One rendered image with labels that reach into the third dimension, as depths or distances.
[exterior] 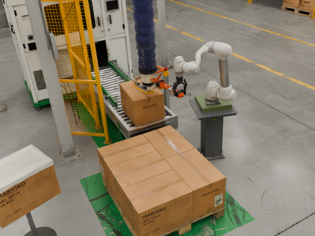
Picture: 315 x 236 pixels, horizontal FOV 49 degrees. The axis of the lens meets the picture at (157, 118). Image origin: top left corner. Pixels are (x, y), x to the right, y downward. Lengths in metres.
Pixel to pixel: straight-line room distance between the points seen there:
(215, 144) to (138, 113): 1.12
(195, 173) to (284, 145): 1.86
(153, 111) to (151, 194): 1.32
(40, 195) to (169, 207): 1.23
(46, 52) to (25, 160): 1.49
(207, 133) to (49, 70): 2.14
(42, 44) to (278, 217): 3.31
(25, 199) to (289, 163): 3.25
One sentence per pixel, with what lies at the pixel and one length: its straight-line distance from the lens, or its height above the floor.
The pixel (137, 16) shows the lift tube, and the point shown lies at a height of 1.98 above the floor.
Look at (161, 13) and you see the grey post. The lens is 7.24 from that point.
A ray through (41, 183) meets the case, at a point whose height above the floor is 0.85.
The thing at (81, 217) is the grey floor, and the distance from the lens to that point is 4.19.
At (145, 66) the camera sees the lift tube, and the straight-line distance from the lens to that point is 4.07.
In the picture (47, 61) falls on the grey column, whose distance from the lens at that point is 4.45.
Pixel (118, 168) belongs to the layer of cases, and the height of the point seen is 0.54.
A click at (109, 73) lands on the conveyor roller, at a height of 0.53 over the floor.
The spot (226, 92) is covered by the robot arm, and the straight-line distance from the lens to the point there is 4.20.
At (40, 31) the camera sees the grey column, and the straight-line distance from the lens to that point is 4.34.
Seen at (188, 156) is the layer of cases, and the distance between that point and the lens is 3.95.
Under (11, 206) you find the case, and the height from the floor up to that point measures 0.78.
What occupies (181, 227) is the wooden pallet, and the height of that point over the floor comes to 0.11.
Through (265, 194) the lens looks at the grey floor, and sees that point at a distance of 4.37.
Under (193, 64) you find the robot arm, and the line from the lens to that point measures 3.54.
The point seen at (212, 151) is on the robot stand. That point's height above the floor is 0.10.
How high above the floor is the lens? 2.94
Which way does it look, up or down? 31 degrees down
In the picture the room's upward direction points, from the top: 4 degrees counter-clockwise
